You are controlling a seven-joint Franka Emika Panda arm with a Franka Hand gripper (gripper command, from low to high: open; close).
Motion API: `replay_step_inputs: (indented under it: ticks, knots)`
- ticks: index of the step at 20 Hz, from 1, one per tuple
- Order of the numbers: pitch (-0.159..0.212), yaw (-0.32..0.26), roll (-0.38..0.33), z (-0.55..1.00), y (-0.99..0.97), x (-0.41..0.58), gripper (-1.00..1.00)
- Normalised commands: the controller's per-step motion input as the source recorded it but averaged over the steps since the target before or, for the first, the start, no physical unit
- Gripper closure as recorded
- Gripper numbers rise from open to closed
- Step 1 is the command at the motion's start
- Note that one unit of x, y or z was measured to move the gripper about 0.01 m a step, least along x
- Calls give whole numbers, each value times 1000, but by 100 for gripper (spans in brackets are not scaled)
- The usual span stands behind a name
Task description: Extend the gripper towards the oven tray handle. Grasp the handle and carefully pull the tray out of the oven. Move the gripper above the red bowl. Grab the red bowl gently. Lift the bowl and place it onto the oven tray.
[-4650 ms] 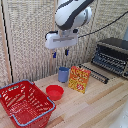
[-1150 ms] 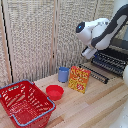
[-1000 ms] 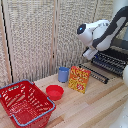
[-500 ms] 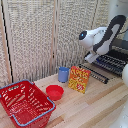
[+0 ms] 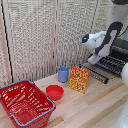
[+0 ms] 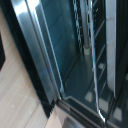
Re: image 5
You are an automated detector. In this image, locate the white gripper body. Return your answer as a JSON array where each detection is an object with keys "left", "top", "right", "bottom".
[{"left": 86, "top": 54, "right": 103, "bottom": 66}]

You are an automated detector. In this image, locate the orange yellow food box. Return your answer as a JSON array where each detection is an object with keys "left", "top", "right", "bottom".
[{"left": 67, "top": 65, "right": 92, "bottom": 95}]

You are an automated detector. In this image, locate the red plastic bowl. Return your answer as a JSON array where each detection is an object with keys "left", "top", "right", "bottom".
[{"left": 45, "top": 84, "right": 65, "bottom": 102}]

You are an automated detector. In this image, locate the black oven door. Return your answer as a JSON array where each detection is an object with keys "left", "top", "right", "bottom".
[{"left": 78, "top": 63, "right": 111, "bottom": 85}]

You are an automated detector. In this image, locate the blue plastic cup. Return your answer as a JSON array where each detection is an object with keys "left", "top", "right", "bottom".
[{"left": 57, "top": 66, "right": 71, "bottom": 84}]

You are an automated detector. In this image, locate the red plastic shopping basket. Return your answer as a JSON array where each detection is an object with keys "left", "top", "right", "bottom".
[{"left": 0, "top": 79, "right": 57, "bottom": 128}]

